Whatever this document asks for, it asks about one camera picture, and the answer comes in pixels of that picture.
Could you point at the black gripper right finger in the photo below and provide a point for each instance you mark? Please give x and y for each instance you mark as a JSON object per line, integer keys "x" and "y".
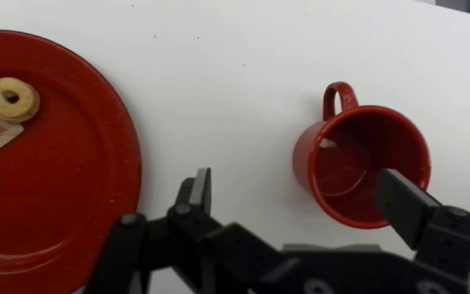
{"x": 415, "y": 213}

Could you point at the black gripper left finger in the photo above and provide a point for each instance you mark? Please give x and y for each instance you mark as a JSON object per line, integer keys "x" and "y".
{"x": 191, "y": 234}

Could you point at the red round plate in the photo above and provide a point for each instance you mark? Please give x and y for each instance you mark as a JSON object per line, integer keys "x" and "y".
{"x": 66, "y": 180}

